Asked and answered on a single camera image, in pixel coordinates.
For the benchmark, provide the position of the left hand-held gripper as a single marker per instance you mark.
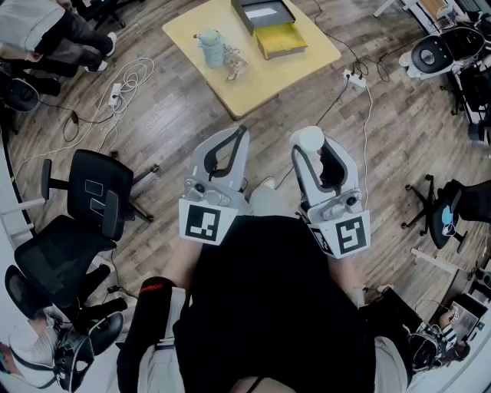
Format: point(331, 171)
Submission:
point(203, 226)

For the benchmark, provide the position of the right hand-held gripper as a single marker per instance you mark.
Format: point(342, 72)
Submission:
point(345, 230)

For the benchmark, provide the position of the black and yellow box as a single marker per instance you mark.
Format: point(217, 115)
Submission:
point(282, 38)

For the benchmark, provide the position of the person's right forearm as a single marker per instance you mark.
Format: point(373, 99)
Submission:
point(345, 276)

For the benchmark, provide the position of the person's left forearm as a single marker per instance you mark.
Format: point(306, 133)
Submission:
point(180, 265)

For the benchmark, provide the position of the person's leg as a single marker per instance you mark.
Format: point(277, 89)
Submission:
point(268, 199)

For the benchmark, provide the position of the white power strip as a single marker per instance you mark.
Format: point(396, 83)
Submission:
point(354, 78)
point(114, 95)

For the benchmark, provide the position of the light blue plush toy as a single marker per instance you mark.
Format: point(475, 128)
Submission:
point(211, 50)

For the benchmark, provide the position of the blue face mask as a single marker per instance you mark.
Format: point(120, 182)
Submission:
point(447, 216)

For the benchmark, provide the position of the person's black shirt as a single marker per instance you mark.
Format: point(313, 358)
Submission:
point(268, 307)

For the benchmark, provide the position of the black white office chair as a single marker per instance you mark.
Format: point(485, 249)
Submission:
point(103, 330)
point(433, 55)

